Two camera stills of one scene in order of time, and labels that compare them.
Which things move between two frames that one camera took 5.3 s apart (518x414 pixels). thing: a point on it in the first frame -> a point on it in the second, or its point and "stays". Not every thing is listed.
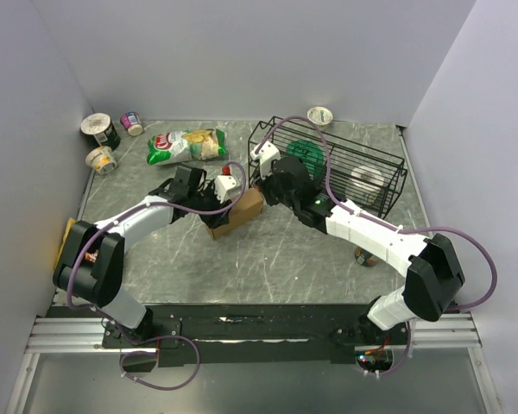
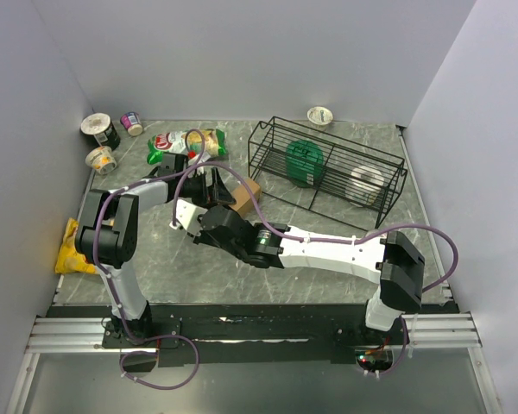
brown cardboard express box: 249,206 stays
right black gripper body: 273,193 -> 206,239
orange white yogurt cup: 102,159 stays
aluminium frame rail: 50,334 stays
